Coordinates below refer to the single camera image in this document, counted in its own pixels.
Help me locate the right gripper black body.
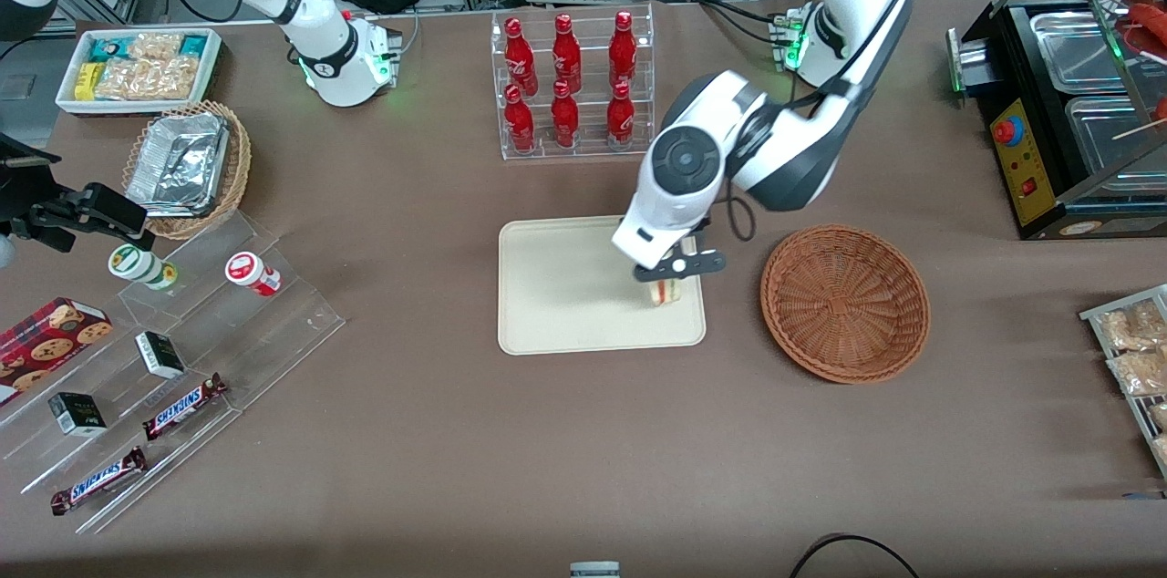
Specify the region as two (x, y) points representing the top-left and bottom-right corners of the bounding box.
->
(0, 133), (67, 223)

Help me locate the cream plastic tray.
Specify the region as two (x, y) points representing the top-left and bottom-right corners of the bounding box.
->
(498, 216), (707, 356)

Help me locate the light wicker basket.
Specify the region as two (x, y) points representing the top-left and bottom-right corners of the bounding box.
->
(123, 101), (252, 240)

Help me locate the brown wicker basket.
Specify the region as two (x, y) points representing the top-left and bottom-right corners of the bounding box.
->
(760, 225), (931, 384)

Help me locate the white snack display tray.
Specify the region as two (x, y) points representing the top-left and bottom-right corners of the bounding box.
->
(1080, 284), (1167, 479)

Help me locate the green sunflower yogurt cup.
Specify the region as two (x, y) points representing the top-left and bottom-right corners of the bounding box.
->
(108, 243), (179, 292)

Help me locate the stack of foil trays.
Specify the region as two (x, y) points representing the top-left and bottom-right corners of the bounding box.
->
(126, 111), (231, 217)

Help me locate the white plastic snack bin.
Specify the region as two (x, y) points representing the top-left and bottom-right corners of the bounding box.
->
(57, 28), (224, 116)

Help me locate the red tartan cookie box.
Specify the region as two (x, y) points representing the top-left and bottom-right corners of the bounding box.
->
(0, 297), (113, 406)

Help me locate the clear acrylic bottle rack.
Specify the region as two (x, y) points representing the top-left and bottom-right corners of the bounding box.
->
(491, 4), (657, 161)

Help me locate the red cola bottle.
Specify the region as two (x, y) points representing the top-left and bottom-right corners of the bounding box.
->
(608, 10), (638, 89)
(605, 80), (635, 147)
(552, 14), (583, 94)
(504, 84), (537, 154)
(504, 17), (539, 98)
(550, 80), (580, 150)

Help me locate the red lidded yogurt cup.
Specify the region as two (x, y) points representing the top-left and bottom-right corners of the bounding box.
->
(225, 252), (282, 297)

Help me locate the small black carton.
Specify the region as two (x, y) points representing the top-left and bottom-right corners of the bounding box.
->
(135, 331), (186, 379)
(48, 392), (108, 438)

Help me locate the clear acrylic tiered stand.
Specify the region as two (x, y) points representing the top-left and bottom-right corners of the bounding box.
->
(0, 213), (346, 535)

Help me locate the Snickers chocolate bar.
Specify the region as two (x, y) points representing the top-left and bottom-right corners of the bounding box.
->
(143, 373), (229, 441)
(50, 446), (148, 516)

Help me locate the black food warmer machine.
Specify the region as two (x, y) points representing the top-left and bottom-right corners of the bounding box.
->
(948, 0), (1167, 242)

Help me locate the steel food pan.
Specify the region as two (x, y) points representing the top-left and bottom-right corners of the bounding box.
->
(1065, 95), (1167, 180)
(1030, 10), (1127, 94)

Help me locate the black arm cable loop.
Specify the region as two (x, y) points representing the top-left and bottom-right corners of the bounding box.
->
(725, 193), (758, 243)

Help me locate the black floor cable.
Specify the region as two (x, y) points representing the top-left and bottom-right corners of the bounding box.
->
(789, 534), (922, 578)

